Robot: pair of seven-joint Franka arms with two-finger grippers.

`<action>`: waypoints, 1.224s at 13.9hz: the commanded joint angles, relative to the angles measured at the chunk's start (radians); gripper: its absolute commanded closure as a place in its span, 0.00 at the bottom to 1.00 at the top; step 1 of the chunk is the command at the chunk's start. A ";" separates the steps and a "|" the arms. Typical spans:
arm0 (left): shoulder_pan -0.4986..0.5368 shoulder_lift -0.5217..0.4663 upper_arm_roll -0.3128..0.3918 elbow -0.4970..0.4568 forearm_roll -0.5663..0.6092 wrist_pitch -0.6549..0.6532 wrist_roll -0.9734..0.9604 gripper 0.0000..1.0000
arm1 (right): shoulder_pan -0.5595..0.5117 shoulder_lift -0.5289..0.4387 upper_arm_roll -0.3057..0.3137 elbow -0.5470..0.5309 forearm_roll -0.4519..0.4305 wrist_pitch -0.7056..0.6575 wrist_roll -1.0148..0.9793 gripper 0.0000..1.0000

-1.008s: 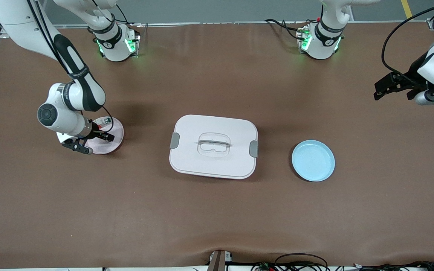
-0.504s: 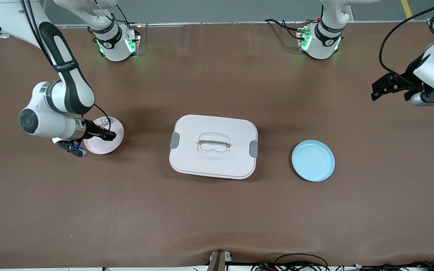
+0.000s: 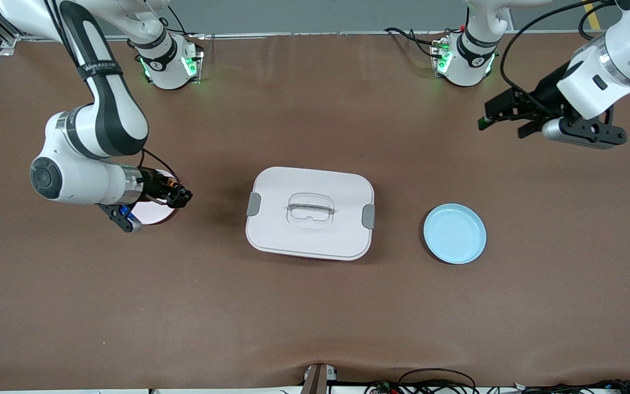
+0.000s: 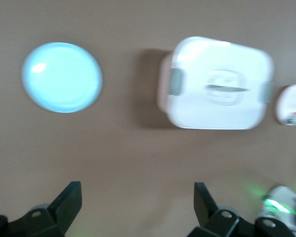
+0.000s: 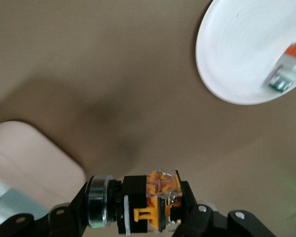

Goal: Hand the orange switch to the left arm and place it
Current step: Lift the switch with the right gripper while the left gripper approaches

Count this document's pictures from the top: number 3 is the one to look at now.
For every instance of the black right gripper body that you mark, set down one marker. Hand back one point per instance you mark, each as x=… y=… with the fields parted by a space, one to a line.
x=154 y=186

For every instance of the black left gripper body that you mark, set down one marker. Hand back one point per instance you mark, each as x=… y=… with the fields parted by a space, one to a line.
x=548 y=88

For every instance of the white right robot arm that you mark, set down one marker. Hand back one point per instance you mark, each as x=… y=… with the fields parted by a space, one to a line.
x=107 y=109

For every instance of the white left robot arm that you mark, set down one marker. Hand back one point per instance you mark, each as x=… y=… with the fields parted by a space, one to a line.
x=621 y=54

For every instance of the white lidded storage box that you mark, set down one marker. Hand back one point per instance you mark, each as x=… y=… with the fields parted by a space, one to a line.
x=309 y=235

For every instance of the pink round plate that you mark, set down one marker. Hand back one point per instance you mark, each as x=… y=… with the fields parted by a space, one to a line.
x=153 y=214

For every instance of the light blue round plate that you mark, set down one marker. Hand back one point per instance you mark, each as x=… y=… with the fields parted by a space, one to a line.
x=454 y=234

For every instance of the grey metal bracket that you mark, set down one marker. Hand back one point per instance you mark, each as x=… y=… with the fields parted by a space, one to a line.
x=316 y=378

